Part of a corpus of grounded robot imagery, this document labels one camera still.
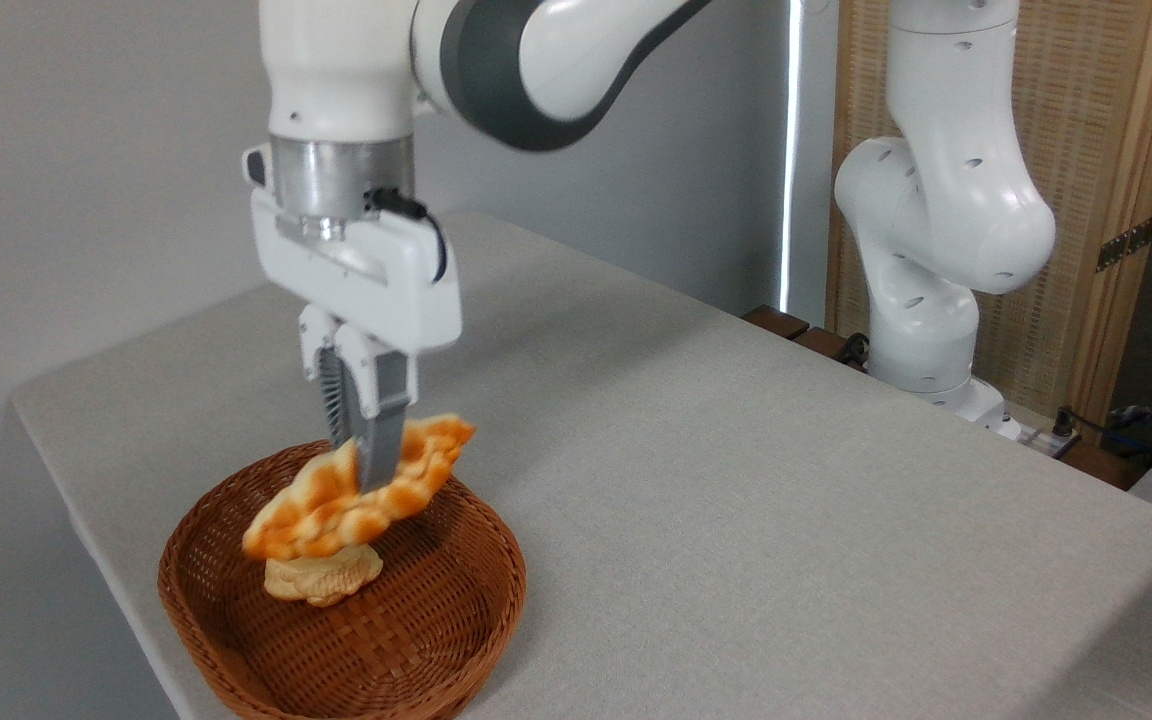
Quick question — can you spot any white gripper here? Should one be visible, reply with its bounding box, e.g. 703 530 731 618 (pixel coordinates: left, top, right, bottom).
243 144 465 495

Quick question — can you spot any braided golden bread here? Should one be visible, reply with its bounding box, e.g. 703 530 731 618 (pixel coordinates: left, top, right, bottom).
241 413 478 562

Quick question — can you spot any small pale round bread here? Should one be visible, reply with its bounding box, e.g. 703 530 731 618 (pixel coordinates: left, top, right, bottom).
263 544 385 609

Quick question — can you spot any brown wicker basket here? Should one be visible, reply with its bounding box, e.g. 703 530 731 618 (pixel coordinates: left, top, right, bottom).
158 438 528 720

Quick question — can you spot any grey tablecloth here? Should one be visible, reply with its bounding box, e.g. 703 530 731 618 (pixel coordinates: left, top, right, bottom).
10 212 1152 720

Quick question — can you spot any metal screen hinge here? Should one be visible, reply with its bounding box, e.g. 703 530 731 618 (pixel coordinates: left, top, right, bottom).
1095 214 1152 273

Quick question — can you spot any wood and rattan folding screen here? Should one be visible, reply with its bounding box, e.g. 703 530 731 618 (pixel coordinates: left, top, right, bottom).
825 0 1152 433

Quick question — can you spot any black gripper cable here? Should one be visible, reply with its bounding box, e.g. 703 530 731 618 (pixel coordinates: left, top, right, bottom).
367 187 450 287

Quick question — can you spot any black plug with cable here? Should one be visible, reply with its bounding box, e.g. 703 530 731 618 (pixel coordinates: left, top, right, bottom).
1050 404 1152 461

